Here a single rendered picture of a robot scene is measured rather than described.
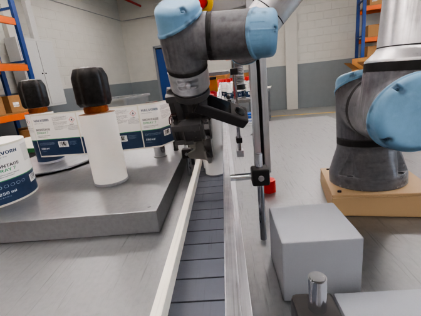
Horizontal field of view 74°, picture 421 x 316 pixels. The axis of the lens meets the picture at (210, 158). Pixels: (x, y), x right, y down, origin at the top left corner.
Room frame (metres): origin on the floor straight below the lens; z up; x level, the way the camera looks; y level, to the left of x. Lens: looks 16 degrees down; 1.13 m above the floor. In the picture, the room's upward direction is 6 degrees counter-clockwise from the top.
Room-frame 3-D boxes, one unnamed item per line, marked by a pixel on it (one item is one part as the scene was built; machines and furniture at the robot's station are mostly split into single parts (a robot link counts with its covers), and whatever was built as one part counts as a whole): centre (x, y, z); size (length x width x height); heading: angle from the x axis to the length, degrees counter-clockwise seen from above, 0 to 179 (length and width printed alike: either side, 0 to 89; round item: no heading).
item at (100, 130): (0.73, 0.28, 1.03); 0.09 x 0.09 x 0.30
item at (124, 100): (2.98, 0.85, 0.91); 0.60 x 0.40 x 0.22; 168
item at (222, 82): (3.24, -0.29, 0.98); 0.57 x 0.46 x 0.21; 86
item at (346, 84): (0.57, -0.33, 1.04); 0.13 x 0.12 x 0.14; 170
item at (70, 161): (1.00, 0.58, 0.89); 0.31 x 0.31 x 0.01
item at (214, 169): (0.69, -0.01, 0.98); 0.05 x 0.05 x 0.20
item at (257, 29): (0.51, -0.08, 1.18); 0.11 x 0.11 x 0.08; 80
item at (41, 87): (1.00, 0.58, 1.04); 0.09 x 0.09 x 0.29
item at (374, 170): (0.57, -0.33, 0.92); 0.15 x 0.15 x 0.10
